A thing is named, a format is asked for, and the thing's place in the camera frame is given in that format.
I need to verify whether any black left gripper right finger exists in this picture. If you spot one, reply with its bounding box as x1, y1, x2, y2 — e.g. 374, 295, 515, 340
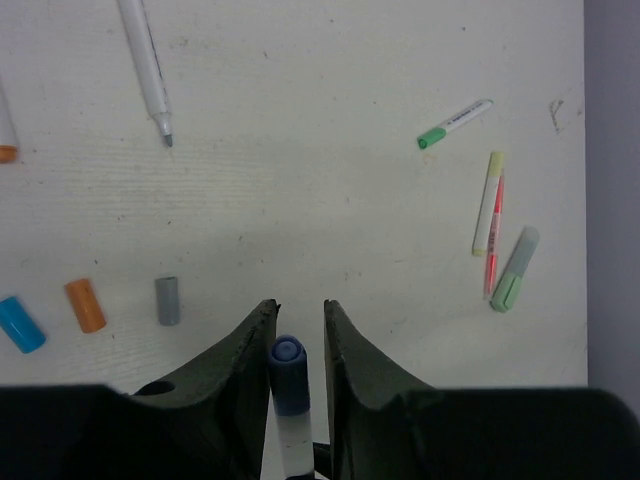
324, 300, 443, 479

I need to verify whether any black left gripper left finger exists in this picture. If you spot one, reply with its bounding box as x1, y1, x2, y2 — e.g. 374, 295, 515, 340
117, 299, 279, 479

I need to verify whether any purple capped white pen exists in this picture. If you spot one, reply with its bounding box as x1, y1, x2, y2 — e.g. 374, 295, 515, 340
267, 335, 314, 479

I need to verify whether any grey pen cap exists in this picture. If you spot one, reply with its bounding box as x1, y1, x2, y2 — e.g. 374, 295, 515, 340
154, 276, 181, 326

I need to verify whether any orange pen cap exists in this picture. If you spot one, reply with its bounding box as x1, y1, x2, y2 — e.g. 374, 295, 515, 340
65, 278, 106, 334

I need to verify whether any yellow capped white pen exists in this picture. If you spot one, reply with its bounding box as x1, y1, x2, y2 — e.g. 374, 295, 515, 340
472, 151, 504, 256

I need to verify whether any blue pen cap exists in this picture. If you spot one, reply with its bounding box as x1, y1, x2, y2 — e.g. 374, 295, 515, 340
1, 297, 46, 354

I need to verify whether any green capped white pen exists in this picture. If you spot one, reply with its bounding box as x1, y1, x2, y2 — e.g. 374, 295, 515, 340
416, 99, 494, 150

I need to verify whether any orange capped white pen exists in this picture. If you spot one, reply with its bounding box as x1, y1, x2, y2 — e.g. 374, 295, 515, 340
0, 87, 18, 164

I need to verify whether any grey capped white pen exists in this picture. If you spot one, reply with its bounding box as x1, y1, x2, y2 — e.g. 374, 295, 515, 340
117, 0, 173, 148

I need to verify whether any pink capped pen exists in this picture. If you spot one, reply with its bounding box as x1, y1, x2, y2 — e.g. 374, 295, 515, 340
484, 175, 504, 299

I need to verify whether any green highlighter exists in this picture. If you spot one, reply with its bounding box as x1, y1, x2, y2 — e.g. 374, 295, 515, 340
490, 226, 540, 313

